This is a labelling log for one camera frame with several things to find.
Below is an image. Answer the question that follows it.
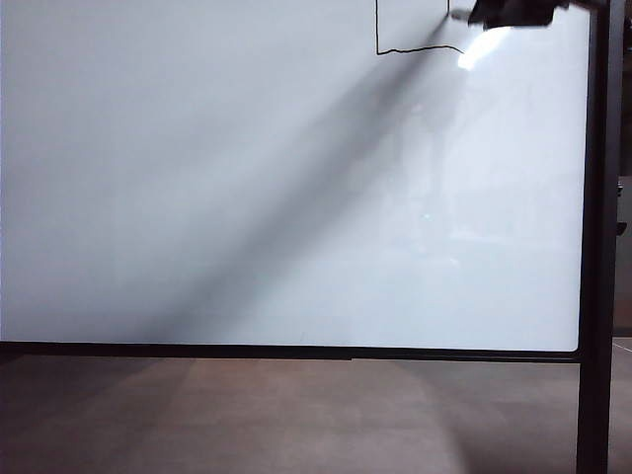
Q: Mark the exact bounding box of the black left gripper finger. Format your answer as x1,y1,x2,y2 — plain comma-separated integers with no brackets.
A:
466,0,601,29

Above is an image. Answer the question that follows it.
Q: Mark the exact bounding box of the black table edge strip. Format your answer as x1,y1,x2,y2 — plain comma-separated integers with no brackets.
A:
0,346,354,361

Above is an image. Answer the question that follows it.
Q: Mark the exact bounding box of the black whiteboard stand post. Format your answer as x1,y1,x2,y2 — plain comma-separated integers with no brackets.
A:
575,0,618,474

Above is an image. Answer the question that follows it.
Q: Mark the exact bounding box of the white whiteboard with black frame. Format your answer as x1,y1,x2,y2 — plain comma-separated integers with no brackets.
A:
0,0,593,364

